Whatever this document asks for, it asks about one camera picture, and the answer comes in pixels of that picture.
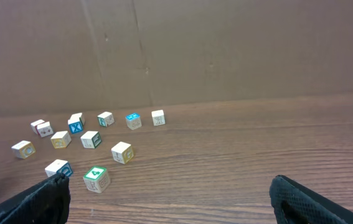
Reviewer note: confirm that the green-sided picture block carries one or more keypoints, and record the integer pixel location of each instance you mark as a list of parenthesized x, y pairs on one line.
[(105, 119)]

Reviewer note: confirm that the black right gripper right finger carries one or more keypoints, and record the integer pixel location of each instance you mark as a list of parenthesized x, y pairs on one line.
[(294, 203)]

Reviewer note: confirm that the plain hourglass picture block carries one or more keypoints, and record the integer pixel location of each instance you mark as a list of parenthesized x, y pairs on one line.
[(158, 117)]

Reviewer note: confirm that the light blue topped block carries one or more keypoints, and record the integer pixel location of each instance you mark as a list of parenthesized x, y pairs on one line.
[(133, 121)]

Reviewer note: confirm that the blue letter X block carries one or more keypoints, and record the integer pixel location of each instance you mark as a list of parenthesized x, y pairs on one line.
[(75, 125)]

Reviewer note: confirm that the plain wooden block behind X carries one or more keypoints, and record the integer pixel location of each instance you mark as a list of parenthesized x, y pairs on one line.
[(80, 116)]

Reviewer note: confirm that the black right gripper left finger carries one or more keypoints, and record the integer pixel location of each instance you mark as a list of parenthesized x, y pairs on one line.
[(45, 202)]

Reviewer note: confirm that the red car picture block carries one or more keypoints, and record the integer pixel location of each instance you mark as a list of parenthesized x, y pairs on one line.
[(44, 129)]

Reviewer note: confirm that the green letter E block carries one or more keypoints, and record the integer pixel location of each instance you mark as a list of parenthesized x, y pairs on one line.
[(91, 139)]

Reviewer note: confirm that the yellow letter C block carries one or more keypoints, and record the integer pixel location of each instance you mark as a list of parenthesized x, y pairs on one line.
[(23, 149)]

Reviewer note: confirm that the yellow-framed picture block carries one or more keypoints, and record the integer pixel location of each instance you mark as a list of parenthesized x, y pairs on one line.
[(61, 139)]

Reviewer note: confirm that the green number 4 block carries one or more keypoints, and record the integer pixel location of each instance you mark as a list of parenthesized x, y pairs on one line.
[(97, 179)]

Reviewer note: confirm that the yellow-sided anchor block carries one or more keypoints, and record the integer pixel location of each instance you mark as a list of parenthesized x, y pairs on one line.
[(122, 152)]

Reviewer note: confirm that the red-sided wooden block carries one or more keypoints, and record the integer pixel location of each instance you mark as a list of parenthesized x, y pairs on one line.
[(35, 124)]

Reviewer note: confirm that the blue-sided wooden block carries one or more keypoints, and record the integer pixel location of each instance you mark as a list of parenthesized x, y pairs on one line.
[(59, 166)]

